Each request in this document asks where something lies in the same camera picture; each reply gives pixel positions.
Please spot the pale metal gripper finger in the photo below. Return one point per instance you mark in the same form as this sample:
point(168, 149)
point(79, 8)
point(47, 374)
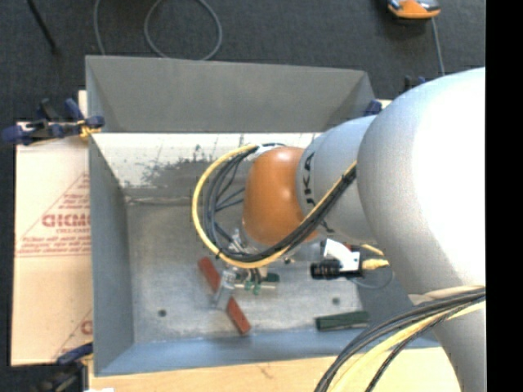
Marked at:
point(220, 287)
point(228, 290)

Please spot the grey metal bin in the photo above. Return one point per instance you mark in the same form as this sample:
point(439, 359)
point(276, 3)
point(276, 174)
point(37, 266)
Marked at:
point(171, 292)

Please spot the dark green flat block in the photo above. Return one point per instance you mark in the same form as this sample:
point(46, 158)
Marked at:
point(341, 321)

